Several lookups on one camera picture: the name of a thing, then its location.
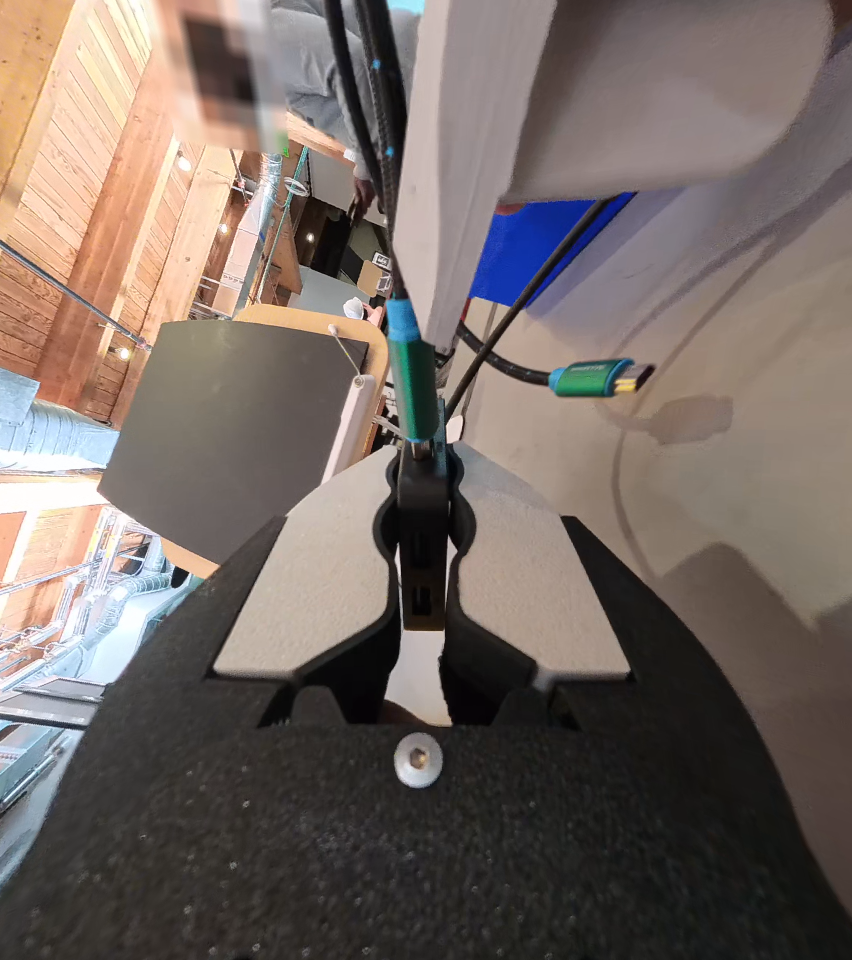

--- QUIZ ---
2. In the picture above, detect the metal air duct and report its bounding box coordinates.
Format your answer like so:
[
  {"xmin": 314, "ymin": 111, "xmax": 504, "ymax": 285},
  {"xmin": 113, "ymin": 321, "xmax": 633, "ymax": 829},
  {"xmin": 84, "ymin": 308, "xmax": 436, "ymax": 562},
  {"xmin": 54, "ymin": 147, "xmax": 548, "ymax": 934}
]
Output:
[{"xmin": 0, "ymin": 352, "xmax": 120, "ymax": 474}]

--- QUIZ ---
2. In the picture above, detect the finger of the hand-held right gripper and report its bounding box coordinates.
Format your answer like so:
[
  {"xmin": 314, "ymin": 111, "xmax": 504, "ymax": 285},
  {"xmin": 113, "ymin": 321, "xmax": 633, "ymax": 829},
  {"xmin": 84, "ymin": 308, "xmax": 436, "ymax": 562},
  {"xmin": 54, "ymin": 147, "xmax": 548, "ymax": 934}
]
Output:
[{"xmin": 390, "ymin": 0, "xmax": 836, "ymax": 355}]

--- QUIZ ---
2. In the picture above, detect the blue plastic bin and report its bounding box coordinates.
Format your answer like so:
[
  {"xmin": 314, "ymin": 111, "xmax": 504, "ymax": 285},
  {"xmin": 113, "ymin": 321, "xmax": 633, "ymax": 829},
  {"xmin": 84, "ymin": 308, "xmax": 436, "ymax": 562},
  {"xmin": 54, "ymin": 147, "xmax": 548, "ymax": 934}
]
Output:
[{"xmin": 471, "ymin": 191, "xmax": 637, "ymax": 307}]

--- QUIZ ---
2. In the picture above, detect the black hub with cable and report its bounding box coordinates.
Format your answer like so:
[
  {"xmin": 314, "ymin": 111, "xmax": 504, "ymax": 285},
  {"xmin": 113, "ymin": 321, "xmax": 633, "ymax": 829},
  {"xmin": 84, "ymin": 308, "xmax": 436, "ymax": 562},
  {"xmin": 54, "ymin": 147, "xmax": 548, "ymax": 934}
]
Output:
[{"xmin": 396, "ymin": 196, "xmax": 615, "ymax": 633}]

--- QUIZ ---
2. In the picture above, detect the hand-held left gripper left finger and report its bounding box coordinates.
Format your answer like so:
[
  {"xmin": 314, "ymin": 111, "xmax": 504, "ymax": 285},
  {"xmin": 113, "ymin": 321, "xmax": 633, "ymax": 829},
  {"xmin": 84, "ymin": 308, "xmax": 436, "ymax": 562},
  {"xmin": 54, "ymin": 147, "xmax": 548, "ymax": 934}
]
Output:
[{"xmin": 212, "ymin": 450, "xmax": 403, "ymax": 726}]

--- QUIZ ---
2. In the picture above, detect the grey desk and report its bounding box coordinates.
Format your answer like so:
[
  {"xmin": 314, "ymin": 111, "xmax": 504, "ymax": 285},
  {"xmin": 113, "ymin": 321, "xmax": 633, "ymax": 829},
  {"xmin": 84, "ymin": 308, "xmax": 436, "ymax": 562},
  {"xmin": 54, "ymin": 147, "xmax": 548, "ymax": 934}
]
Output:
[{"xmin": 388, "ymin": 150, "xmax": 852, "ymax": 960}]

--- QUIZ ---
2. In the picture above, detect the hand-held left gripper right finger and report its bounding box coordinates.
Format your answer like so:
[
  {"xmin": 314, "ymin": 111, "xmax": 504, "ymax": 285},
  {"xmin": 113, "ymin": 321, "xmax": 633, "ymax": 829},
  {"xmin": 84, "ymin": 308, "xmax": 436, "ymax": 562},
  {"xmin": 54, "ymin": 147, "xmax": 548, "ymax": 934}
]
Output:
[{"xmin": 439, "ymin": 442, "xmax": 633, "ymax": 727}]

